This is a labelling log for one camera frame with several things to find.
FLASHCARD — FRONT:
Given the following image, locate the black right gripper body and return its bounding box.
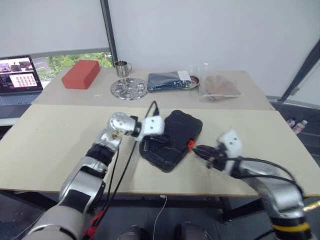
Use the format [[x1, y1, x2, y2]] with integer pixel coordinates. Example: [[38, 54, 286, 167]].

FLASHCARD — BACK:
[[206, 144, 231, 173]]

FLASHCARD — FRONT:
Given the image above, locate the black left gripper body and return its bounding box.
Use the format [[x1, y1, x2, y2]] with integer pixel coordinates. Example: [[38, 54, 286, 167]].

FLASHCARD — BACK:
[[148, 133, 172, 145]]

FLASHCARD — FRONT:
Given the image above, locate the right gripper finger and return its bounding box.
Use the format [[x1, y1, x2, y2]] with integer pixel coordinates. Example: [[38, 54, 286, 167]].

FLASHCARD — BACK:
[[193, 144, 218, 154], [197, 151, 215, 161]]

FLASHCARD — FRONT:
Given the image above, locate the black tool case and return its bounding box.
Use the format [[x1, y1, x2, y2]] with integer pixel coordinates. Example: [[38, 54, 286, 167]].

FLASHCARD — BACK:
[[138, 109, 203, 173]]

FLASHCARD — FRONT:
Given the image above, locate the dark blue folded cloth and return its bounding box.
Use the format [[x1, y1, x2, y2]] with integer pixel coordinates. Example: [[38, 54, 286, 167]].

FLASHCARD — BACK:
[[146, 70, 194, 94]]

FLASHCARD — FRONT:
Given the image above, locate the round perforated steel plate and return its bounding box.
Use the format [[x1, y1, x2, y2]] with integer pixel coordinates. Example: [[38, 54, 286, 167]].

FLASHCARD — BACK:
[[110, 77, 149, 101]]

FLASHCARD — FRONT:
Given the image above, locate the clear plastic bag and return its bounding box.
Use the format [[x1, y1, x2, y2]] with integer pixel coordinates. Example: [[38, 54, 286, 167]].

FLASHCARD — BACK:
[[189, 63, 242, 104]]

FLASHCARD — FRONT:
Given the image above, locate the round red rimmed metal dish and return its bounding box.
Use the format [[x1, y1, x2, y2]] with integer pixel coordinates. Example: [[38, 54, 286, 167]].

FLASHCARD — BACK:
[[183, 74, 201, 91]]

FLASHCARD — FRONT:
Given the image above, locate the dark rounded shape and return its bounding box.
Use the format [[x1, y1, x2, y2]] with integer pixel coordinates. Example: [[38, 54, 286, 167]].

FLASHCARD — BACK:
[[116, 224, 149, 240], [174, 220, 209, 240]]

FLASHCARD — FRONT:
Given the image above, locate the steel mug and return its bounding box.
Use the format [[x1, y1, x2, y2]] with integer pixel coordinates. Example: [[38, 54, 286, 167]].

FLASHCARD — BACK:
[[114, 59, 133, 78]]

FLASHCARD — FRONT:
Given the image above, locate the red brick block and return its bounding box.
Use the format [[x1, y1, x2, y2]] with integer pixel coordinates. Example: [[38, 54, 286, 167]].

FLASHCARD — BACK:
[[61, 59, 102, 90]]

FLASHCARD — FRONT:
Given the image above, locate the brass coloured rod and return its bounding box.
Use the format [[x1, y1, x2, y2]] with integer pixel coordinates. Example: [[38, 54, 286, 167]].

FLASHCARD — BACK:
[[303, 200, 320, 214]]

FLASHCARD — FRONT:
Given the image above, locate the dark diagonal metal strut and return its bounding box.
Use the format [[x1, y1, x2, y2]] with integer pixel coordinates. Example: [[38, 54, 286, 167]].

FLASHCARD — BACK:
[[279, 44, 320, 102]]

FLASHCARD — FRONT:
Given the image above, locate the open laptop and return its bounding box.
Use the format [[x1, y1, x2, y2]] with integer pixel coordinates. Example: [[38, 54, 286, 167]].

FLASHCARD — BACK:
[[0, 54, 45, 120]]

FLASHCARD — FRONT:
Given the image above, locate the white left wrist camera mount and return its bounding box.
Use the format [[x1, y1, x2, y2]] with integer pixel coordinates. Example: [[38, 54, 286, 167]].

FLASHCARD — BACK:
[[138, 115, 166, 141]]

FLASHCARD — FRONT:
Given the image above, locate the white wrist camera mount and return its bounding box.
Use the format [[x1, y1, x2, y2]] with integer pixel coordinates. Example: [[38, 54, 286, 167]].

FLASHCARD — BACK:
[[216, 129, 244, 159], [138, 115, 166, 141]]

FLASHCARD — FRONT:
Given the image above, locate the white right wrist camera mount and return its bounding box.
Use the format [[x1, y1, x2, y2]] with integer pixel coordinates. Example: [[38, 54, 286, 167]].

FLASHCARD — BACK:
[[216, 129, 244, 159]]

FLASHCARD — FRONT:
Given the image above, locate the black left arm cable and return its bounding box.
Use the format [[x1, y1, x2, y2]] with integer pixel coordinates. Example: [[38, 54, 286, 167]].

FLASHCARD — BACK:
[[96, 100, 161, 226]]

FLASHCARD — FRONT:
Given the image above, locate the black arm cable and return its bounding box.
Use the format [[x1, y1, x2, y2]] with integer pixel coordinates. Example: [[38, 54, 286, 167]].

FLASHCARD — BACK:
[[224, 155, 305, 196], [96, 100, 161, 226]]

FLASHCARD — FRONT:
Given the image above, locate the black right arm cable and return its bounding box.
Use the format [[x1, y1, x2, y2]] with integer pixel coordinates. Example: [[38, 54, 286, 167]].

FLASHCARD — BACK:
[[224, 155, 305, 196]]

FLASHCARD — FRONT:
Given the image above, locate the black table frame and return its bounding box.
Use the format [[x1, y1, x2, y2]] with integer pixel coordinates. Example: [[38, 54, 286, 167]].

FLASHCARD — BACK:
[[0, 189, 266, 224]]

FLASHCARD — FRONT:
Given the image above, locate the white hanging cable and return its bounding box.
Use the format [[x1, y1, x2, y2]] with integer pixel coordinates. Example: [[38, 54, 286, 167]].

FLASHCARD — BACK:
[[152, 194, 169, 240]]

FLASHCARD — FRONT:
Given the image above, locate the red cable clip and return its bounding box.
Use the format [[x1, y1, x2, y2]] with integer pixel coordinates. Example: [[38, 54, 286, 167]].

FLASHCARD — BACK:
[[81, 209, 105, 240]]

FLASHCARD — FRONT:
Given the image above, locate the dark window frame post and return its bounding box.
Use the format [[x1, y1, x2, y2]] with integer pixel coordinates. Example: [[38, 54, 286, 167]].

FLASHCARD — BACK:
[[99, 0, 120, 69]]

